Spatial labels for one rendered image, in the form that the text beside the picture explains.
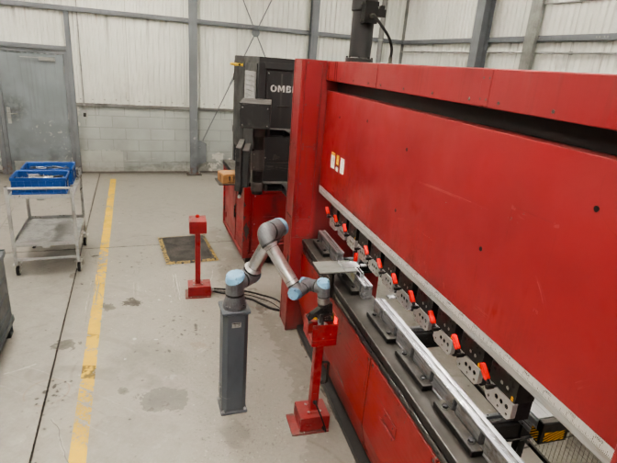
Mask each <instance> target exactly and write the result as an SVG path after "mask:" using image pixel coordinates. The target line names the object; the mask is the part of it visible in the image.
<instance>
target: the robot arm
mask: <svg viewBox="0 0 617 463"><path fill-rule="evenodd" d="M287 233H288V225H287V223H286V221H285V220H284V219H282V218H275V219H273V220H269V221H267V222H265V223H263V224H261V225H260V227H259V229H258V232H257V236H258V240H259V245H258V247H257V248H256V250H255V252H254V254H253V256H252V258H251V260H250V262H247V263H246V264H245V265H244V267H243V269H242V270H239V269H235V270H231V271H229V272H228V273H227V275H226V279H225V282H226V293H225V298H224V300H223V302H222V308H223V309H224V310H225V311H231V312H237V311H243V310H245V308H246V300H245V297H244V289H245V288H247V287H249V286H250V285H252V284H254V283H256V282H257V281H258V280H259V279H260V278H261V275H262V274H261V272H262V269H261V267H262V266H263V264H264V261H265V260H266V258H267V256H268V255H269V257H270V258H271V260H272V262H273V264H274V265H275V268H276V269H277V271H278V273H279V274H280V276H281V278H283V280H284V282H285V283H286V286H287V287H288V289H289V291H288V292H287V294H288V297H289V298H290V299H292V300H298V299H300V298H302V297H303V296H304V295H306V294H307V293H309V292H310V291H311V292H315V293H317V295H318V307H317V308H315V309H314V310H313V311H311V312H309V313H308V314H307V315H306V317H307V319H308V320H309V321H311V320H312V319H313V318H315V317H316V316H318V325H327V323H326V322H333V313H332V303H331V301H330V287H331V286H330V280H329V279H328V278H326V277H320V278H319V279H318V280H316V279H312V278H309V277H302V278H301V279H300V280H299V281H298V279H297V277H296V275H295V273H294V272H293V270H292V268H291V267H290V265H289V263H288V262H287V260H286V259H285V257H284V255H283V254H282V252H281V250H280V249H279V247H278V245H277V243H279V242H280V240H281V238H282V237H283V236H284V235H286V234H287ZM331 316H332V319H331Z"/></svg>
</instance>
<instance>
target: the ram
mask: <svg viewBox="0 0 617 463"><path fill-rule="evenodd" d="M331 152H334V153H335V162H334V169H333V168H331ZM337 155H339V165H337V164H336V160H337ZM341 157H342V158H343V159H344V169H343V175H341V174H340V164H341ZM336 166H337V167H338V172H337V171H336ZM320 185H321V186H322V187H323V188H324V189H325V190H326V191H327V192H328V193H330V194H331V195H332V196H333V197H334V198H335V199H336V200H337V201H339V202H340V203H341V204H342V205H343V206H344V207H345V208H346V209H348V210H349V211H350V212H351V213H352V214H353V215H354V216H355V217H356V218H357V219H358V220H359V221H361V222H362V223H363V224H364V226H365V227H367V228H368V229H369V230H370V231H371V232H372V233H373V234H374V235H376V236H377V237H378V238H379V239H380V240H381V241H382V242H383V243H385V244H386V245H387V246H388V247H389V248H390V249H391V250H392V251H393V252H395V253H396V254H397V255H398V256H399V257H400V258H401V259H402V260H404V261H405V262H406V263H407V264H408V265H409V266H410V267H411V268H413V269H414V270H415V271H416V272H417V273H418V274H419V275H420V276H421V277H423V278H424V279H425V280H426V281H427V282H428V283H429V284H430V285H432V286H433V287H434V288H435V289H436V290H437V291H438V292H439V293H441V294H442V295H443V296H444V297H445V298H446V299H447V300H448V301H450V302H451V303H452V304H453V305H454V306H455V307H456V308H457V309H458V310H460V311H461V312H462V313H463V314H464V315H465V316H466V317H467V318H468V319H469V320H470V321H471V322H472V323H473V324H474V325H475V326H476V327H478V328H479V329H480V330H481V331H482V332H483V333H484V334H485V335H487V336H488V337H489V338H490V339H491V340H492V341H493V342H494V343H495V344H497V345H498V346H499V347H500V348H501V349H502V350H503V351H504V352H506V353H507V354H508V355H509V356H510V357H511V358H512V359H513V360H515V361H516V362H517V363H518V364H519V365H520V366H521V367H522V368H524V369H525V370H526V371H527V372H528V373H529V374H530V375H531V376H532V377H534V378H535V379H536V380H537V381H538V382H539V383H540V384H541V385H543V386H544V387H545V388H546V389H547V390H548V391H549V392H550V393H552V394H553V395H554V396H555V397H556V398H557V399H558V400H559V401H561V402H562V403H563V404H564V405H565V406H566V407H567V408H568V409H569V410H570V411H571V412H572V413H574V414H575V415H576V416H577V418H579V419H580V420H581V421H582V422H583V423H584V424H585V425H586V426H588V427H589V428H590V429H591V430H592V431H593V432H594V433H595V434H596V435H598V436H599V437H600V438H601V439H602V440H603V441H604V442H605V443H606V444H608V445H609V446H610V447H611V448H612V449H613V450H615V447H616V445H617V156H616V155H612V154H608V153H604V152H597V151H592V150H589V149H585V148H580V147H577V146H573V145H568V144H564V143H561V142H556V141H549V140H545V139H541V138H537V137H533V136H529V135H525V134H521V133H517V132H513V131H509V130H502V129H498V128H493V127H490V126H486V125H481V124H477V123H474V122H469V121H465V120H461V119H454V118H450V117H446V116H442V115H438V114H433V113H430V112H426V111H421V110H418V109H414V108H409V107H403V106H398V105H394V104H390V103H386V102H382V101H378V100H374V99H370V98H366V97H361V96H355V95H350V94H346V93H343V92H338V91H327V101H326V112H325V123H324V134H323V145H322V156H321V168H320ZM319 192H320V193H321V194H322V195H323V196H324V197H325V198H326V199H327V200H328V201H330V203H331V204H332V205H333V206H334V207H335V208H336V209H337V210H339V211H340V212H341V214H342V215H343V216H344V217H345V218H346V219H347V220H349V221H350V222H351V223H352V224H353V225H354V226H355V227H356V228H357V229H358V230H359V231H360V232H361V233H362V234H363V235H364V236H365V237H366V238H367V239H368V240H370V241H371V242H372V243H373V244H374V245H375V246H376V247H377V248H378V249H379V250H380V251H381V252H382V253H383V254H384V255H385V256H386V257H387V258H389V259H390V260H391V261H392V262H393V263H394V264H395V265H396V266H397V267H398V268H399V269H400V270H401V271H402V272H403V273H404V274H405V275H406V276H407V277H409V278H410V279H411V280H412V281H413V282H414V283H415V284H416V285H417V286H418V287H419V288H420V289H421V290H422V291H423V292H424V293H425V294H426V295H427V296H428V297H430V298H431V299H432V300H433V301H434V302H435V303H436V304H437V305H438V306H439V307H440V308H441V309H442V310H443V311H444V312H445V313H446V314H447V315H448V316H450V317H451V318H452V319H453V320H454V321H455V322H456V323H457V324H458V325H459V326H460V327H461V328H462V329H463V330H464V331H465V332H466V333H467V334H469V335H470V336H471V337H472V338H473V339H474V340H475V341H476V342H477V343H478V344H479V345H480V346H481V347H482V348H483V349H484V350H485V351H486V352H487V353H488V354H490V355H491V356H492V357H493V358H494V359H495V360H496V361H497V362H498V363H499V364H500V365H501V366H502V367H503V368H504V369H505V370H506V371H507V372H508V373H510V374H511V375H512V376H513V377H514V378H515V379H516V380H517V381H518V382H519V383H520V384H521V385H522V386H523V387H524V388H525V389H526V390H527V391H528V392H530V393H531V394H532V395H533V396H534V397H535V398H536V399H537V400H538V401H539V402H540V403H541V404H542V405H543V406H544V407H545V408H546V410H548V411H549V412H550V413H551V414H553V416H554V417H555V418H556V419H557V420H558V421H559V422H560V423H561V424H562V425H563V426H564V427H565V428H566V429H567V430H569V431H570V432H571V433H572V434H573V435H574V436H575V437H576V438H577V439H578V440H579V441H580V442H581V443H582V444H583V445H584V446H585V447H586V448H587V449H589V450H590V451H591V452H592V453H593V454H594V455H595V456H596V457H597V458H598V459H599V460H600V461H601V462H602V463H610V462H611V459H609V458H608V457H607V456H606V455H605V454H604V453H603V452H602V451H601V450H600V449H599V448H598V447H596V446H595V445H594V444H593V443H592V442H591V441H590V440H589V439H588V438H587V437H586V436H585V435H583V434H582V433H581V432H580V431H579V430H578V429H577V428H576V426H575V425H573V424H572V423H571V422H570V421H569V420H568V419H567V418H566V417H565V416H564V415H563V414H562V413H561V412H560V411H558V410H557V409H556V408H555V407H554V406H553V405H552V404H551V403H550V402H549V401H548V400H547V399H545V398H544V397H543V396H542V395H541V394H540V393H539V392H538V391H537V390H536V389H535V388H534V387H532V386H531V385H530V384H529V383H528V382H527V381H526V380H525V379H524V378H523V377H522V376H521V375H519V374H518V373H517V372H516V371H515V370H514V369H513V368H512V367H511V366H510V365H509V364H508V363H506V362H505V361H504V360H503V359H502V358H501V357H500V356H499V355H498V354H497V353H496V352H495V351H493V350H492V349H491V348H490V347H489V346H488V345H487V344H486V343H485V342H484V341H483V340H482V339H480V338H479V337H478V336H477V335H476V334H475V333H474V332H473V331H472V330H471V329H470V328H469V327H467V326H466V325H465V324H464V323H463V322H462V321H461V320H460V319H459V318H458V317H457V316H456V315H454V314H453V313H452V312H451V311H450V310H449V309H448V308H447V307H446V306H445V305H444V304H443V303H441V302H440V301H439V300H438V299H437V298H436V297H435V296H434V295H433V294H432V293H431V292H430V291H429V290H428V289H427V288H426V287H424V286H423V285H422V283H421V282H420V281H419V280H418V279H417V278H415V277H414V276H413V275H412V274H411V273H410V272H409V271H408V270H407V269H406V268H405V267H404V266H402V265H401V264H400V263H399V262H398V261H397V260H396V259H395V258H394V257H393V256H392V255H391V254H389V253H388V252H387V251H386V250H385V249H384V248H383V247H382V246H381V245H380V244H379V243H377V242H376V241H375V240H374V239H373V238H372V237H371V236H370V235H369V234H368V233H367V232H366V231H364V230H363V229H362V228H361V227H360V226H359V225H358V224H357V223H356V222H355V221H354V220H353V219H351V218H350V217H349V216H348V215H347V214H346V213H345V212H344V211H343V210H342V209H341V208H340V207H338V206H337V205H336V204H335V203H334V202H333V201H332V200H331V199H330V198H329V197H328V196H327V195H325V194H324V193H323V192H322V191H321V190H320V189H319Z"/></svg>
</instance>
